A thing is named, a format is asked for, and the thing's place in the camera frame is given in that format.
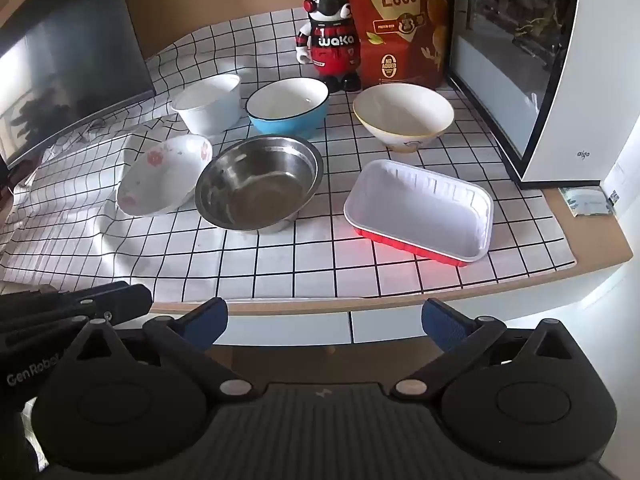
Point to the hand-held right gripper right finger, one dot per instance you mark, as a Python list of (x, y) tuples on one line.
[(440, 326)]

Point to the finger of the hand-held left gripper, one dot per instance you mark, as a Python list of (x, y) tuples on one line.
[(120, 300)]

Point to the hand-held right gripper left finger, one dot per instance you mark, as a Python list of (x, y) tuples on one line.
[(207, 321)]

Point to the red foil tray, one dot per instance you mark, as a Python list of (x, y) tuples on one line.
[(420, 205)]

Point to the stainless steel bowl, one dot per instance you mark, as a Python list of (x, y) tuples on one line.
[(255, 190)]

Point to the red plastic tray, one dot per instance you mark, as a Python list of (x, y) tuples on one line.
[(210, 110)]

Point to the blue enamel bowl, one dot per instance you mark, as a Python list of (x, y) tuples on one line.
[(285, 124)]

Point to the cream bowl with yellow rim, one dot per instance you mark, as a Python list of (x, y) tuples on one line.
[(400, 110)]

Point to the white desk drawer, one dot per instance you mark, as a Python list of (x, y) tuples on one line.
[(385, 325), (285, 329)]

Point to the black white checked tablecloth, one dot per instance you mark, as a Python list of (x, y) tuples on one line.
[(300, 260)]

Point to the small green white packet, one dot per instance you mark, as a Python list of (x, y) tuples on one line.
[(587, 202)]

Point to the black monitor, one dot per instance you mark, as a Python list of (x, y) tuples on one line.
[(65, 60)]

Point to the white computer case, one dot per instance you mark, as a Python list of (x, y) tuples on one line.
[(590, 85)]

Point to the panda robot toy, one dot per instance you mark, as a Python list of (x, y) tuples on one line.
[(332, 45)]

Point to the red snack bag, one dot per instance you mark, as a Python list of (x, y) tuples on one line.
[(400, 25)]

